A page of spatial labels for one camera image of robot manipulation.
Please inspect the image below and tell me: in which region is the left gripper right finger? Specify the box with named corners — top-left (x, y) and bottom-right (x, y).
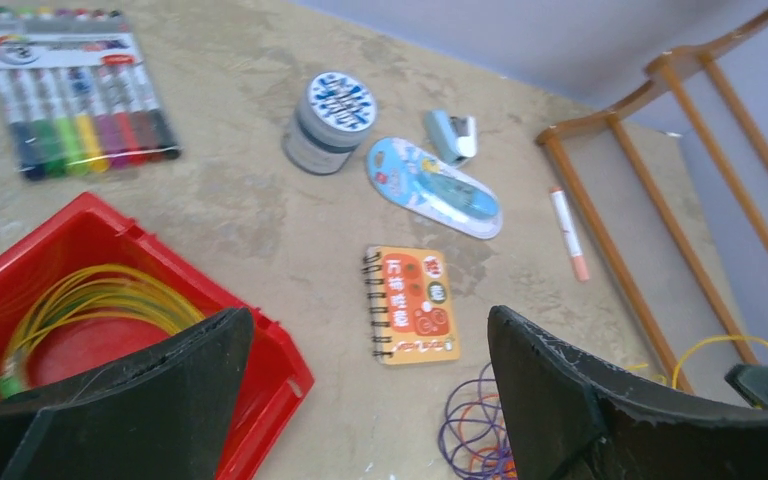
top-left (487, 306), bottom-right (768, 479)

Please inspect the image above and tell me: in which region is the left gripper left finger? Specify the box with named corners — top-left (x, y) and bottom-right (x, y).
top-left (0, 308), bottom-right (254, 479)

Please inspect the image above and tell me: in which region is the orange cable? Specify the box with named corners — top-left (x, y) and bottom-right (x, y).
top-left (453, 410), bottom-right (518, 480)

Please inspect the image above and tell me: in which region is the purple cable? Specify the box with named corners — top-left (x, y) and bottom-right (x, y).
top-left (436, 360), bottom-right (514, 480)

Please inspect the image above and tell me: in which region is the yellow cable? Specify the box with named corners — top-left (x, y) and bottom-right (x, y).
top-left (0, 263), bottom-right (208, 400)
top-left (625, 334), bottom-right (768, 392)

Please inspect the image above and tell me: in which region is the orange spiral notebook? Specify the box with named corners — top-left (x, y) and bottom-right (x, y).
top-left (362, 246), bottom-right (461, 366)

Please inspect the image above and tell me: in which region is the red plastic bin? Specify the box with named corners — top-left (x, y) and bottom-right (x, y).
top-left (0, 192), bottom-right (316, 480)

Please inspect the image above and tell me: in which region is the white orange pen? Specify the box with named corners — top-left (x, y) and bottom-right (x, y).
top-left (549, 187), bottom-right (590, 282)

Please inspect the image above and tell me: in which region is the blue correction tape package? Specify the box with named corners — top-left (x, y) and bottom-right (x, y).
top-left (366, 137), bottom-right (503, 240)

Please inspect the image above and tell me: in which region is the marker pen pack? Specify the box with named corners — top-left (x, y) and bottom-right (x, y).
top-left (0, 5), bottom-right (182, 181)

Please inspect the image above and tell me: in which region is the wooden rack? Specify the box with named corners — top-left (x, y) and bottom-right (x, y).
top-left (537, 8), bottom-right (768, 403)

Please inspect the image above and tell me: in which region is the small round tin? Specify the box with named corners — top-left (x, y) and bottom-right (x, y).
top-left (282, 71), bottom-right (378, 176)

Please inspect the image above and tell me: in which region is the coiled yellow cable in bin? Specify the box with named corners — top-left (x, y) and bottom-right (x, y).
top-left (0, 263), bottom-right (208, 400)

